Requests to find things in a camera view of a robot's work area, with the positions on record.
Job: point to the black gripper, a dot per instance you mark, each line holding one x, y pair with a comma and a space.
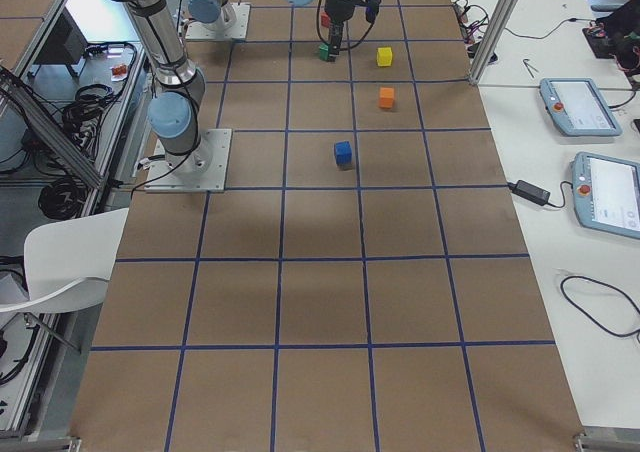
338, 13

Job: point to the green wooden block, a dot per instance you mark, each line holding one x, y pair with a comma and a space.
324, 53

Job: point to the yellow wooden block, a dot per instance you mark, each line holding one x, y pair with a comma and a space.
384, 56

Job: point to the orange wooden block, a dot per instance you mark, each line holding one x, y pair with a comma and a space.
386, 98

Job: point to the blue wooden block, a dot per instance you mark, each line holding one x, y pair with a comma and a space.
343, 153

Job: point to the orange snack packet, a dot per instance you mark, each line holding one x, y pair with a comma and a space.
119, 70

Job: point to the far teach pendant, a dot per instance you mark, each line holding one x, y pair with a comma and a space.
577, 108

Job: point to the teach pendant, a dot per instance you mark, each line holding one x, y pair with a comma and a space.
577, 108
606, 193

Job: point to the black power adapter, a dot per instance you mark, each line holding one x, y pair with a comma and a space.
531, 192

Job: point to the near teach pendant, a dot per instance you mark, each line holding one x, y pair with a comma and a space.
606, 193

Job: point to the white chair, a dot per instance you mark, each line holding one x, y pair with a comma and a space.
68, 264

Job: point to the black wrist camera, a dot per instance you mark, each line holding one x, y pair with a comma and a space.
371, 9

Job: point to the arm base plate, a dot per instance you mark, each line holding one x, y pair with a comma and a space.
208, 20
204, 170

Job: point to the circuit board with wires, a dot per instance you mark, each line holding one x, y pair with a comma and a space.
472, 21

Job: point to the aluminium frame post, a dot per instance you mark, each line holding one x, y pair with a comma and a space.
496, 26

